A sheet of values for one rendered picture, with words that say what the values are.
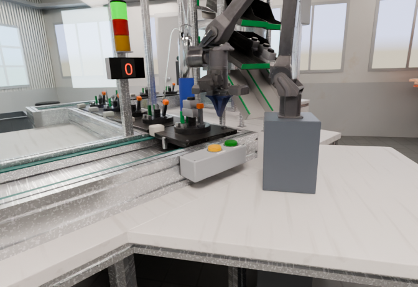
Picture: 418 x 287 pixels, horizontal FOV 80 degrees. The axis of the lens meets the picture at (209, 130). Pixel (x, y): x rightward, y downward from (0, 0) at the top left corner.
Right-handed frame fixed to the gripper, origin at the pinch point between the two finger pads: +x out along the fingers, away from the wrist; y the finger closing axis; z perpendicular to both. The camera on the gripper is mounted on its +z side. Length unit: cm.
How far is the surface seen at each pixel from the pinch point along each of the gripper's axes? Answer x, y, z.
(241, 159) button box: 16.2, 8.6, 1.2
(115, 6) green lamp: -31.9, -29.3, 14.4
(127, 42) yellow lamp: -21.2, -28.3, 12.1
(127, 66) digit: -13.2, -28.2, 12.9
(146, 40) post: -34, -113, -65
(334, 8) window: -97, -54, -391
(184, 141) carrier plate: 10.8, -7.7, 9.0
